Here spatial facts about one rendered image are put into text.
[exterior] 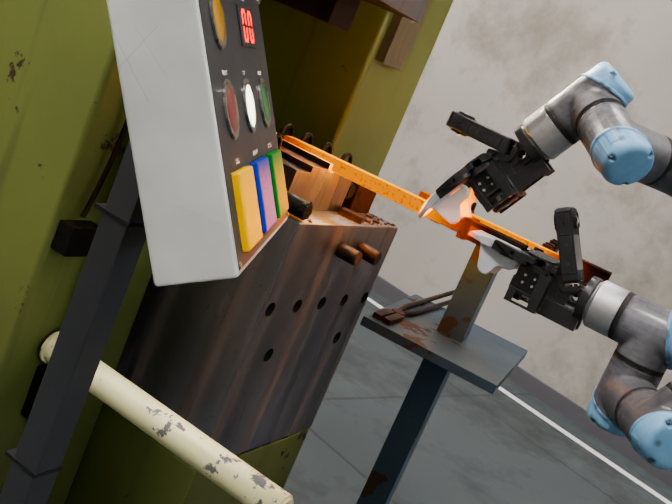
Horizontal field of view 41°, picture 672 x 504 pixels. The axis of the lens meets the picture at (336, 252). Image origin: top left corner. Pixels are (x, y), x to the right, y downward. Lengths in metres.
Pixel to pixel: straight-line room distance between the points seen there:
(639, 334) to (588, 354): 3.13
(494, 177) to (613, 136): 0.20
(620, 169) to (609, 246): 3.17
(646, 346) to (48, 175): 0.86
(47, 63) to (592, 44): 3.68
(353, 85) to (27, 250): 0.76
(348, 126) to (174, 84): 1.03
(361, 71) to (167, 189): 1.02
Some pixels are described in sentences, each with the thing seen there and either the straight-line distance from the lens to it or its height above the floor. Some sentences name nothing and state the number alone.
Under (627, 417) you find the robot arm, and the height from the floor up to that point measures 0.89.
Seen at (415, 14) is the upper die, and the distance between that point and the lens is 1.57.
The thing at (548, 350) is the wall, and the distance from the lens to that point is 4.56.
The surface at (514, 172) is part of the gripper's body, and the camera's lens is 1.40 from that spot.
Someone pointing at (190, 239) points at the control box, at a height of 0.97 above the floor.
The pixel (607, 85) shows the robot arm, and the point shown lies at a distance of 1.36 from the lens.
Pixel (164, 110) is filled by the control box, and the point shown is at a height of 1.07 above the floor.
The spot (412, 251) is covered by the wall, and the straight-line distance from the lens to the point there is 5.04.
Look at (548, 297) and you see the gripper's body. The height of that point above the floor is 0.96.
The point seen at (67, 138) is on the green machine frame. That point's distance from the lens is 1.28.
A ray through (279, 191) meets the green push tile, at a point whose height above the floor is 1.00.
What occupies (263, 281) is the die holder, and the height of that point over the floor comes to 0.81.
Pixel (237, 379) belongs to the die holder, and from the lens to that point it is 1.46.
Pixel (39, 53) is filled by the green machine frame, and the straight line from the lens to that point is 1.33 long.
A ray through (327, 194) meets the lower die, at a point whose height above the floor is 0.95.
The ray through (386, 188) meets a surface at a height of 1.00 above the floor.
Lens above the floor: 1.18
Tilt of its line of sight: 12 degrees down
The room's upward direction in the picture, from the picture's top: 23 degrees clockwise
